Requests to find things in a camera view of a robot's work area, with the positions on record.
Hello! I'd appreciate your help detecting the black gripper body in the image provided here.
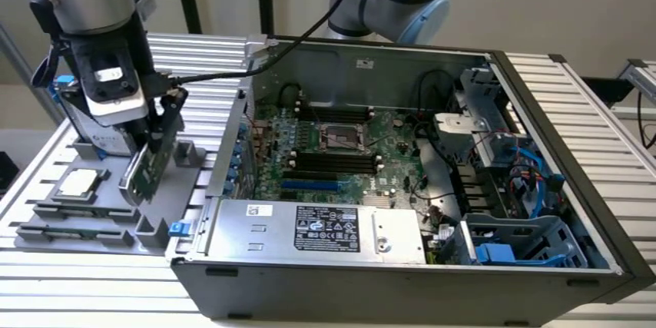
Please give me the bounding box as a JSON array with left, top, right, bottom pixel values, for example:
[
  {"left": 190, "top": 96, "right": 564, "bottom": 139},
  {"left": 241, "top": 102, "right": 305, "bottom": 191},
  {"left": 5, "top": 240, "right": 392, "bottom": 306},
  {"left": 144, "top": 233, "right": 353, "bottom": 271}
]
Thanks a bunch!
[{"left": 56, "top": 12, "right": 174, "bottom": 153}]

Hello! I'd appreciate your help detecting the green graphics card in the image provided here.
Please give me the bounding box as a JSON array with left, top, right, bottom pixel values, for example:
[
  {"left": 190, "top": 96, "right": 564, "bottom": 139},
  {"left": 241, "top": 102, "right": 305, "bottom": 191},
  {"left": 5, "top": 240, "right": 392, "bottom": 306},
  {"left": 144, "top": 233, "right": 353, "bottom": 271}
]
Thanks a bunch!
[{"left": 117, "top": 128, "right": 181, "bottom": 206}]

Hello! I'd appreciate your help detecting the black RAM slot bank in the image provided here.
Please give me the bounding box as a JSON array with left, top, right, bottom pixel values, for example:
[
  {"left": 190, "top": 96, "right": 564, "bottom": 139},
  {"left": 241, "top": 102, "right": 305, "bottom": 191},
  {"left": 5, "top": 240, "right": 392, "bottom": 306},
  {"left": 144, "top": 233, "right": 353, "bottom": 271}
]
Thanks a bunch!
[
  {"left": 286, "top": 150, "right": 384, "bottom": 175},
  {"left": 294, "top": 91, "right": 376, "bottom": 122}
]

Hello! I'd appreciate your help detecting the blue expansion slot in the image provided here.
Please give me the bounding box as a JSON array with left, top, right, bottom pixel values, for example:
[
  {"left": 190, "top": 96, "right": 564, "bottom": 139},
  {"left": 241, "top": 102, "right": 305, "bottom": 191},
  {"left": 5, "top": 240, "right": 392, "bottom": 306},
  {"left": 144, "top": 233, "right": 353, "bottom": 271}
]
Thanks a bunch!
[{"left": 280, "top": 179, "right": 344, "bottom": 194}]

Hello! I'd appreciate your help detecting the silver hard disk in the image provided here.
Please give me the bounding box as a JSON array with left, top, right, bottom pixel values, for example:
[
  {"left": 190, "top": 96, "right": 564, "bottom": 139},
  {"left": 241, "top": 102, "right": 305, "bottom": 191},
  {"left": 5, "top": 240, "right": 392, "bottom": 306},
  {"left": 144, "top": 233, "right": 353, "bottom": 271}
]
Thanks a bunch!
[{"left": 50, "top": 75, "right": 140, "bottom": 159}]

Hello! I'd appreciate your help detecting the silver CPU chip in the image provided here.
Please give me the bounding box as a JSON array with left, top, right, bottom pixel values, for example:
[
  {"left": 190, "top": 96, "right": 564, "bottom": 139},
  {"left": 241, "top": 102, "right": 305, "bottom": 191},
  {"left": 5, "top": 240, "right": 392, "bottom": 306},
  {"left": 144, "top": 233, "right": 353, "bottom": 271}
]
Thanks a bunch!
[{"left": 52, "top": 168, "right": 112, "bottom": 201}]

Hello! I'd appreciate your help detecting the grey parts rack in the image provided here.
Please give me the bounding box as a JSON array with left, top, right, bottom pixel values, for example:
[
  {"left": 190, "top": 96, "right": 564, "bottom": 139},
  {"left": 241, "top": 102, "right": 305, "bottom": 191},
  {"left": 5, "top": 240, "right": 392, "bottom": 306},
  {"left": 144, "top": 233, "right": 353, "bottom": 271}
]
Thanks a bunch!
[{"left": 10, "top": 138, "right": 217, "bottom": 257}]

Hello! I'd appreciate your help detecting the black box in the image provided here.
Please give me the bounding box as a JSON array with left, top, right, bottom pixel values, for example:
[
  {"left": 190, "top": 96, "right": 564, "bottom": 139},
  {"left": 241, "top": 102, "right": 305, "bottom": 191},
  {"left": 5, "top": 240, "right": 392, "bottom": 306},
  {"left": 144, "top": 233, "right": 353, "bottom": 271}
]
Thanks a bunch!
[{"left": 0, "top": 151, "right": 20, "bottom": 191}]

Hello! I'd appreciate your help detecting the black CPU socket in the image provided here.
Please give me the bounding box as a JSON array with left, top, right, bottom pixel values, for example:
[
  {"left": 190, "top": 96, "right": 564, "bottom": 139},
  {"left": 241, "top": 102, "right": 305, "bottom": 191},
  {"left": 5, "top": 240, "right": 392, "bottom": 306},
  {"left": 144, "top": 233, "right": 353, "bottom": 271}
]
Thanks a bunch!
[{"left": 317, "top": 123, "right": 369, "bottom": 153}]

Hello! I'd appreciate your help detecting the silver power supply unit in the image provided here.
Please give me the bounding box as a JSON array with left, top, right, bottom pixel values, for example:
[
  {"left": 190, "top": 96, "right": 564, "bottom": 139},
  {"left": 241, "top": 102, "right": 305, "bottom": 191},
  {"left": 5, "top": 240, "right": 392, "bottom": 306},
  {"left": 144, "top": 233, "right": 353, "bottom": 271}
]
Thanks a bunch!
[{"left": 202, "top": 198, "right": 430, "bottom": 267}]

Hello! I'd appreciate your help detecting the green motherboard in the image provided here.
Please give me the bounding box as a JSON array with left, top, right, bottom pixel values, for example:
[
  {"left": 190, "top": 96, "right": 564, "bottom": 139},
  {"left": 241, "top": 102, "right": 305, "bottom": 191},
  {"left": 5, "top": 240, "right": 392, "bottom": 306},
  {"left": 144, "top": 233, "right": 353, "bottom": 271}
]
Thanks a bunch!
[{"left": 245, "top": 101, "right": 465, "bottom": 231}]

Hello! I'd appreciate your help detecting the grey metal drive cage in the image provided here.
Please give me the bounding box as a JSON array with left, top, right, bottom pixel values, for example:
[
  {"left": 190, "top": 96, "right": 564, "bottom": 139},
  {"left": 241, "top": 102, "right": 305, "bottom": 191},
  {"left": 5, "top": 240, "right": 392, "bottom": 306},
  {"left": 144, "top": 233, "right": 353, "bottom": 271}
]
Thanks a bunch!
[{"left": 432, "top": 67, "right": 529, "bottom": 170}]

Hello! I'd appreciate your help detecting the black open PC case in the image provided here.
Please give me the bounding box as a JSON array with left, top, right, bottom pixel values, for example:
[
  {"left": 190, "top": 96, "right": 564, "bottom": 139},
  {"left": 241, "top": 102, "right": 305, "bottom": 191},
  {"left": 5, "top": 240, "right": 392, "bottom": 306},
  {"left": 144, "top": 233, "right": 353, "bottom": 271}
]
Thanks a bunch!
[{"left": 170, "top": 34, "right": 653, "bottom": 322}]

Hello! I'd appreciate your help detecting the grey blue disk bay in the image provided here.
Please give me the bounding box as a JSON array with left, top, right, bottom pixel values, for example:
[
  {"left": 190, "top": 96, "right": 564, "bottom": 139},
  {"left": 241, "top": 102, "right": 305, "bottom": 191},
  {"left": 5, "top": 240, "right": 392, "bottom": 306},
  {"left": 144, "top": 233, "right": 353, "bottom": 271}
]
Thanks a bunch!
[{"left": 457, "top": 213, "right": 589, "bottom": 268}]

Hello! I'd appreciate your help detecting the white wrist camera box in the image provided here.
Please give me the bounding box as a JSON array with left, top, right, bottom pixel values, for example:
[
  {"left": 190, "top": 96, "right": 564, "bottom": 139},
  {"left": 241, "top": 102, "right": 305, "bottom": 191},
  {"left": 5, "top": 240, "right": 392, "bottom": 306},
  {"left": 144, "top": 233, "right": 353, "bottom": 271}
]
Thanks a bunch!
[{"left": 81, "top": 63, "right": 148, "bottom": 128}]

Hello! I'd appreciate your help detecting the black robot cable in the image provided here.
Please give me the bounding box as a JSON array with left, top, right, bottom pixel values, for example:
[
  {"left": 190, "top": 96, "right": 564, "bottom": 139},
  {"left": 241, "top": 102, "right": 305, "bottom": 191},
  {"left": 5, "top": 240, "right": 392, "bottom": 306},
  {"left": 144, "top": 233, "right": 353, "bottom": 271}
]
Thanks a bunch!
[{"left": 168, "top": 0, "right": 356, "bottom": 84}]

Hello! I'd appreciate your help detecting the blue disk wire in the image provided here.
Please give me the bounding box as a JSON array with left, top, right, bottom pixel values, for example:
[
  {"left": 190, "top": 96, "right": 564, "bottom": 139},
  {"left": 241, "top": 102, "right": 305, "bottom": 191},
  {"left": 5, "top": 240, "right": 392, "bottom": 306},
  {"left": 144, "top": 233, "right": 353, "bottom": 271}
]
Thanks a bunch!
[{"left": 509, "top": 142, "right": 568, "bottom": 225}]

